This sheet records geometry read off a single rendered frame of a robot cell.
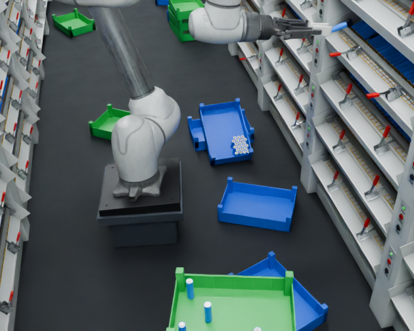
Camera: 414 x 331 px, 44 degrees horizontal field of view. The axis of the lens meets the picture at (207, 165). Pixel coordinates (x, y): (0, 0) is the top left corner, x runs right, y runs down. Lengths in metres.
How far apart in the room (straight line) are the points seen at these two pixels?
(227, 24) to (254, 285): 0.74
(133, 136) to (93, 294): 0.59
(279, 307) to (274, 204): 0.92
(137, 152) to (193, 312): 0.71
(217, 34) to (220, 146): 1.02
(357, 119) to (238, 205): 0.70
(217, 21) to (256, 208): 0.95
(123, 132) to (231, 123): 0.84
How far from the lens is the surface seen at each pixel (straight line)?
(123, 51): 1.93
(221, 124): 2.53
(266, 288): 1.39
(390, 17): 1.55
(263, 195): 2.26
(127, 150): 1.84
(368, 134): 1.71
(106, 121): 2.83
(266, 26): 1.59
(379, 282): 1.80
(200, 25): 1.53
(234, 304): 1.37
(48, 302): 1.99
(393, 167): 1.60
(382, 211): 1.72
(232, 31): 1.55
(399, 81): 1.56
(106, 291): 1.96
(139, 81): 1.96
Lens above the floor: 1.50
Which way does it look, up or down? 38 degrees down
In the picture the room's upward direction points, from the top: 3 degrees counter-clockwise
